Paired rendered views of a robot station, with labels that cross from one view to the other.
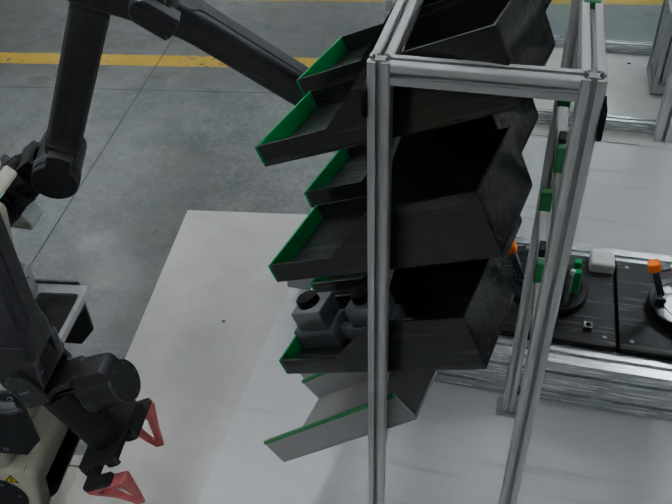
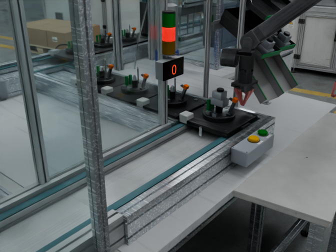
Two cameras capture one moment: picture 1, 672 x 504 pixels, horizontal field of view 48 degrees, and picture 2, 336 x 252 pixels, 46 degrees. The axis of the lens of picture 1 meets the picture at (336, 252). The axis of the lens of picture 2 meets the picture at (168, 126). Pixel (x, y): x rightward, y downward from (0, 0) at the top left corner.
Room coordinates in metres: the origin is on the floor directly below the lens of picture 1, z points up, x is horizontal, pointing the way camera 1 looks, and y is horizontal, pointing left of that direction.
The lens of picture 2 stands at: (2.59, 0.31, 1.64)
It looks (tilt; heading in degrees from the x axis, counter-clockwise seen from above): 25 degrees down; 205
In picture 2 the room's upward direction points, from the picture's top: straight up
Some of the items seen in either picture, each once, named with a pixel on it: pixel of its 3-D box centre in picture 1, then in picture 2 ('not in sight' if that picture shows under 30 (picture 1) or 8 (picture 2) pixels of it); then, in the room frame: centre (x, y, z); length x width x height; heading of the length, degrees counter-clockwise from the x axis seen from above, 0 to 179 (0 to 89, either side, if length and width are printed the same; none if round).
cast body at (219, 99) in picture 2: not in sight; (218, 96); (1.10, -0.15, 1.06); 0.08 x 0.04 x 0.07; 73
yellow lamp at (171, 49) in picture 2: not in sight; (168, 46); (1.25, -0.31, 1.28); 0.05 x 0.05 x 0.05
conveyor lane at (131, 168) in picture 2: not in sight; (168, 153); (1.39, -0.25, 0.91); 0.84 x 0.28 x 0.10; 165
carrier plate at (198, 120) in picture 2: not in sight; (218, 118); (1.10, -0.14, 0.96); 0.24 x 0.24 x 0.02; 75
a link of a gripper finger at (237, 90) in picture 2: not in sight; (245, 93); (1.12, -0.03, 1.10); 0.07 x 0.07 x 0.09; 74
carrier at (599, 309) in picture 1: (551, 274); (172, 93); (1.04, -0.39, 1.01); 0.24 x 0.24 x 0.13; 75
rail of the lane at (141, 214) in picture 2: not in sight; (210, 164); (1.41, -0.07, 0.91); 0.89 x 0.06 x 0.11; 165
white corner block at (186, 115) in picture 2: not in sight; (186, 117); (1.17, -0.26, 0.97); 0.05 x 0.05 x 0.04; 75
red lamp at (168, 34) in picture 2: not in sight; (168, 33); (1.25, -0.31, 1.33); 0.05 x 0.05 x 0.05
